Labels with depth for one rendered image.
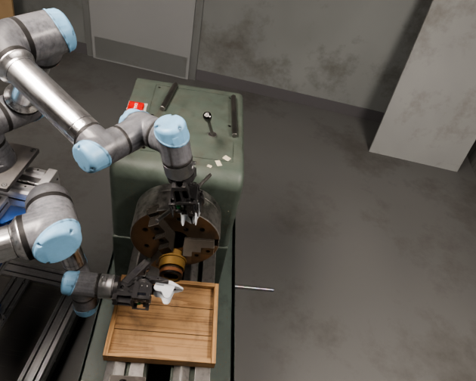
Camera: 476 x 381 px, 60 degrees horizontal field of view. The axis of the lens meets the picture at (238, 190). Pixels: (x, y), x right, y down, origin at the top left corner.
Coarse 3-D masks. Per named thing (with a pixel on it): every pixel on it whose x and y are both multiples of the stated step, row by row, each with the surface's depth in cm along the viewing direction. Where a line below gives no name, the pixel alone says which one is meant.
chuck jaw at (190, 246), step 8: (184, 240) 141; (192, 240) 142; (200, 240) 142; (208, 240) 142; (216, 240) 144; (184, 248) 139; (192, 248) 139; (200, 248) 140; (208, 248) 140; (184, 256) 137; (192, 256) 140
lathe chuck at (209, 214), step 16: (160, 192) 139; (144, 208) 137; (160, 208) 133; (208, 208) 140; (144, 224) 138; (176, 224) 137; (192, 224) 137; (208, 224) 137; (144, 240) 144; (176, 240) 149; (208, 256) 150
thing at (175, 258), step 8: (160, 256) 135; (168, 256) 134; (176, 256) 134; (160, 264) 134; (168, 264) 132; (176, 264) 132; (184, 264) 136; (160, 272) 132; (168, 272) 131; (176, 272) 131; (176, 280) 135
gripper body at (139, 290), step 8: (120, 280) 130; (136, 280) 126; (144, 280) 127; (120, 288) 126; (128, 288) 126; (136, 288) 124; (144, 288) 125; (152, 288) 130; (112, 296) 123; (120, 296) 125; (128, 296) 126; (136, 296) 123; (144, 296) 124; (112, 304) 125; (120, 304) 125; (128, 304) 126; (136, 304) 128; (144, 304) 126
